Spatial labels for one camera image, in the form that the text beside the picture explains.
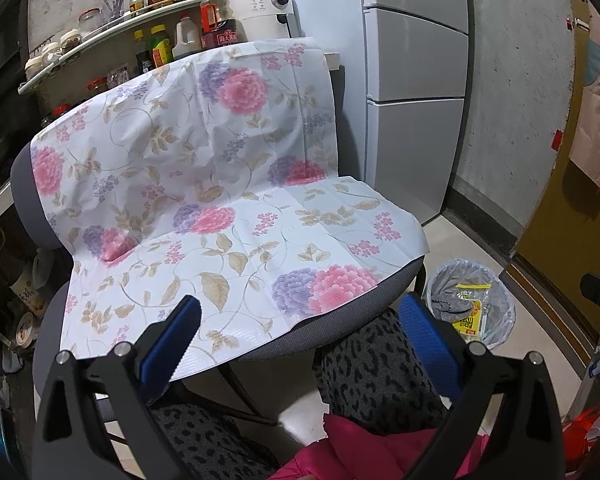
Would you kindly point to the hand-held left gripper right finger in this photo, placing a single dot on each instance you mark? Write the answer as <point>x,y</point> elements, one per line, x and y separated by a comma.
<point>425,340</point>

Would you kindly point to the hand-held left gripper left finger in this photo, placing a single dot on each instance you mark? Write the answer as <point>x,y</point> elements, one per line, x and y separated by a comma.
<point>172,340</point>

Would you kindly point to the trash bin with plastic liner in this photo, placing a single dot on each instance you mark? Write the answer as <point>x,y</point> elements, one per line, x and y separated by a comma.
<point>500,305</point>

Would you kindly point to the yellow packet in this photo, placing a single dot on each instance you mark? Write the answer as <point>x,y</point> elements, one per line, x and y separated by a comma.
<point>472,310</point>

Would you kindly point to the mustard yellow door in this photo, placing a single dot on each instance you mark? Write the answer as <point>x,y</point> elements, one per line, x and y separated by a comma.
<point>545,240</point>

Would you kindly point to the grey office chair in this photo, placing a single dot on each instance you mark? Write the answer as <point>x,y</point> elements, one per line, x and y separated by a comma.
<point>350,310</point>

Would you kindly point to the person's left leg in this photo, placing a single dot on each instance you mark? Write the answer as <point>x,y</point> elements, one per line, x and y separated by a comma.
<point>205,445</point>

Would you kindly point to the pink jacket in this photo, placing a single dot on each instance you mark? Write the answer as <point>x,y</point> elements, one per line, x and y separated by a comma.
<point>370,455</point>

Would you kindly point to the small red tag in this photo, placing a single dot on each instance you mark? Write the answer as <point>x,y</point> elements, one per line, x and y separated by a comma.
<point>557,140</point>

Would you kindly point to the translucent plastic jug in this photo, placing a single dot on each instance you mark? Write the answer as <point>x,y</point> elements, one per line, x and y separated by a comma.
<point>44,267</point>

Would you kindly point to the red plastic bag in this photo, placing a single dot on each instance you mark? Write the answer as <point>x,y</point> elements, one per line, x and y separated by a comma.
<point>585,440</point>

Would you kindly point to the large bottle with white label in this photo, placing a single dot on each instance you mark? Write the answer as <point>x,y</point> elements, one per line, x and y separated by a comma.
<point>27,295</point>

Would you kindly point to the floral printed cloth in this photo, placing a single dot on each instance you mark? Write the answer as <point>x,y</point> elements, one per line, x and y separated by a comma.
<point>205,185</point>

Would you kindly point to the silver refrigerator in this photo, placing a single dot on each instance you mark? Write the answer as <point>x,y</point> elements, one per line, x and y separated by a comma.
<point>410,135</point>

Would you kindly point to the red lid glass jar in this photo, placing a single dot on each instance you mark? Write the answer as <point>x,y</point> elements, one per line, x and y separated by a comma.
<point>97,87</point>
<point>62,110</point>

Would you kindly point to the small snack packet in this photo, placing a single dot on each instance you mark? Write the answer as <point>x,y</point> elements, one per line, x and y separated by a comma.
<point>118,76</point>

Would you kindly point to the dark soy sauce bottle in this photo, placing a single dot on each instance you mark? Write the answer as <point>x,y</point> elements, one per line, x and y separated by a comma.
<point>142,57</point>

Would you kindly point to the yellow label bottle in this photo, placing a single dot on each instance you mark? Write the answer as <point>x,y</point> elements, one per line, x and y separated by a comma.
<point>161,50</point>

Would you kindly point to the white lid jar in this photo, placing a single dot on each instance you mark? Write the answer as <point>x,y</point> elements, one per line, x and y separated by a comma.
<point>51,56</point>
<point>33,69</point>

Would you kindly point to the brown contents jar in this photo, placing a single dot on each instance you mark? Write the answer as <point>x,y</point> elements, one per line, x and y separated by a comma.
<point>71,42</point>

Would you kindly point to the clear glass jar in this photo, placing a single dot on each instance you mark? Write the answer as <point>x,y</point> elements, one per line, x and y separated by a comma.
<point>90,22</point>

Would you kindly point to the black range hood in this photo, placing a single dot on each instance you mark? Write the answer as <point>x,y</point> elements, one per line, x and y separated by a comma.
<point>0,60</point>

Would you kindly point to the orange cooking oil bottle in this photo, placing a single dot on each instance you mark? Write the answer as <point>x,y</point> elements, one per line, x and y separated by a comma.
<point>212,12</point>

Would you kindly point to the utensil holder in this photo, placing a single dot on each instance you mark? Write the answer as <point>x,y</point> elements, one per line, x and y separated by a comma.
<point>112,12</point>

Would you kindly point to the white wall shelf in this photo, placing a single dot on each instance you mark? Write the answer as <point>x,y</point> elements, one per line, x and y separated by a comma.
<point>120,27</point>

